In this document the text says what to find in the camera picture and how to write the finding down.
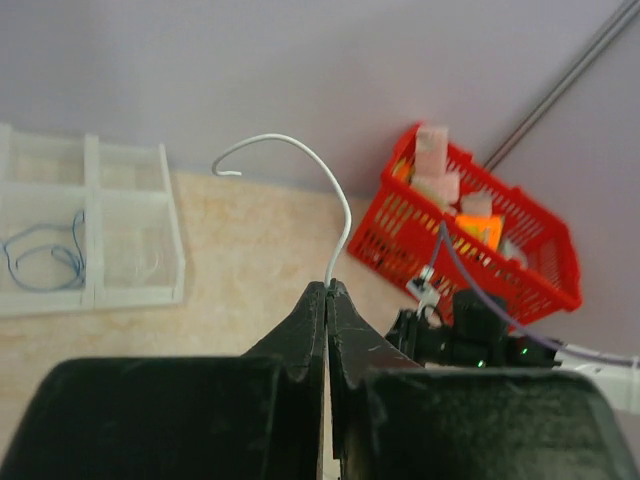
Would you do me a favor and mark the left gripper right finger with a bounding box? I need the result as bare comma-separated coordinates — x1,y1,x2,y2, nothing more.
326,280,639,479

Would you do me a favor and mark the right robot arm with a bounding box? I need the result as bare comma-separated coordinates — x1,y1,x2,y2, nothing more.
385,287,639,415

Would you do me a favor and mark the blue wire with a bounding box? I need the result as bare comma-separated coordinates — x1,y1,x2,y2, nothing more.
1,209,87,292

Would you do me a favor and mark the pink box flat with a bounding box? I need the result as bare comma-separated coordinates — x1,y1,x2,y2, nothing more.
411,172,460,205

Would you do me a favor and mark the red plastic basket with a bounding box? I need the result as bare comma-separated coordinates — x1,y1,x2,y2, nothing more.
348,125,583,324

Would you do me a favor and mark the orange yellow box in basket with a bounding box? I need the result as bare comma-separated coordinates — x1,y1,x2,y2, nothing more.
455,214,504,250

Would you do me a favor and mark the white wire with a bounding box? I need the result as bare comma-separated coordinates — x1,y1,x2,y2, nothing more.
211,132,353,286

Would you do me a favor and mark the white compartment tray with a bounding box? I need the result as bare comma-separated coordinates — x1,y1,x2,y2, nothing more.
1,124,186,317

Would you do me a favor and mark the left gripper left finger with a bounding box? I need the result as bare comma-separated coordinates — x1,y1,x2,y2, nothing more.
1,282,326,479

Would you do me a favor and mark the pink box upright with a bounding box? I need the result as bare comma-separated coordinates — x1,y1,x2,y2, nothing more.
414,125,449,177

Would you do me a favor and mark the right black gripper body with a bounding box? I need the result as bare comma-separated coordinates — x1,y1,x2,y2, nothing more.
385,289,509,368

